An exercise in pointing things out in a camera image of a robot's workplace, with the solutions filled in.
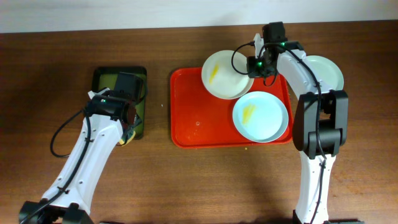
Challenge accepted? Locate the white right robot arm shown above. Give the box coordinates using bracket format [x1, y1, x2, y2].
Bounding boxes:
[246, 22, 348, 223]

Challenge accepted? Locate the red plastic tray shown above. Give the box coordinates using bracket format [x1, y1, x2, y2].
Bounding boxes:
[169, 67, 294, 149]

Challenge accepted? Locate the light green plate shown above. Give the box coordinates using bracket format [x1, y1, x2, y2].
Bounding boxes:
[307, 55, 344, 90]

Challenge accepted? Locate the black tray with green liquid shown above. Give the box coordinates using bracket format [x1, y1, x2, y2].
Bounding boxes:
[90, 66, 148, 140]

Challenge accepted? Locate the white plate with yellow stain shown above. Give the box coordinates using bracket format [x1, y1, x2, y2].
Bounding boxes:
[201, 50, 254, 100]

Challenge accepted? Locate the yellow green sponge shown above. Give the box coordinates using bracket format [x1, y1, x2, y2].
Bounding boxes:
[118, 131, 136, 146]

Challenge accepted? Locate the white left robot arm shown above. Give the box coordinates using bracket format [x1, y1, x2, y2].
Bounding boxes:
[18, 72, 148, 223]

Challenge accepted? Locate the light blue plate yellow stain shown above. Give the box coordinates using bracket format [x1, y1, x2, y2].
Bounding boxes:
[232, 91, 289, 143]

